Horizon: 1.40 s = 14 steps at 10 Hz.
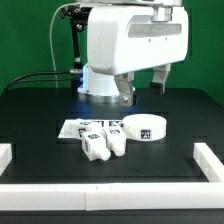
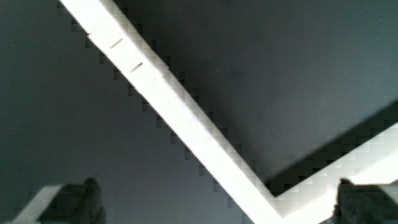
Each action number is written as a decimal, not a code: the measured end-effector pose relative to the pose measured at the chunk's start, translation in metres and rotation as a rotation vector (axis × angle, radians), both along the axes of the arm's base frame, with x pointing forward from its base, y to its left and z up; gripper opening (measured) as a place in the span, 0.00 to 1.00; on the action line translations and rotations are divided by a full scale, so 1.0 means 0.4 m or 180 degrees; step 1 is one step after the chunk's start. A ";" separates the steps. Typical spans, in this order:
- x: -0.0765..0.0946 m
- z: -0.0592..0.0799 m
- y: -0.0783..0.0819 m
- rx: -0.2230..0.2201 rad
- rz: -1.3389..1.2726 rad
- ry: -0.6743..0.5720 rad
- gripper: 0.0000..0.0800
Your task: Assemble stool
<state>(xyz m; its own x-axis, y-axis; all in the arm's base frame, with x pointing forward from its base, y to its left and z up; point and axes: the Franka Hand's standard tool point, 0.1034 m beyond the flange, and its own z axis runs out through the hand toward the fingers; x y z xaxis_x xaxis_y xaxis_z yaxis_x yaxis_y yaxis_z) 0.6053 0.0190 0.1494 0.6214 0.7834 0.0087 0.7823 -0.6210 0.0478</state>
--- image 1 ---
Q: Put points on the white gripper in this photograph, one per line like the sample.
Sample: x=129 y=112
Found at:
x=122 y=39

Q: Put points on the white front fence bar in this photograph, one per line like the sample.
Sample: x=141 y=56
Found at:
x=118 y=196

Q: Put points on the white fence bar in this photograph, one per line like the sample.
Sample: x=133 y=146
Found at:
x=118 y=196
x=208 y=162
x=5 y=156

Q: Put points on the white round stool seat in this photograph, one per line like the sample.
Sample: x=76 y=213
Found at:
x=145 y=127

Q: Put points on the white marker sheet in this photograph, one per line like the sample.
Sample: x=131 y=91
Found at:
x=66 y=133

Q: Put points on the white right fence bar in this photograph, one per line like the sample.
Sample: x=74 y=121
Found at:
x=208 y=162

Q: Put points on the white left fence bar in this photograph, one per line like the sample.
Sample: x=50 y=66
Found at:
x=5 y=156

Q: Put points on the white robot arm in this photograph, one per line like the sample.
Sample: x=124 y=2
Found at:
x=101 y=87

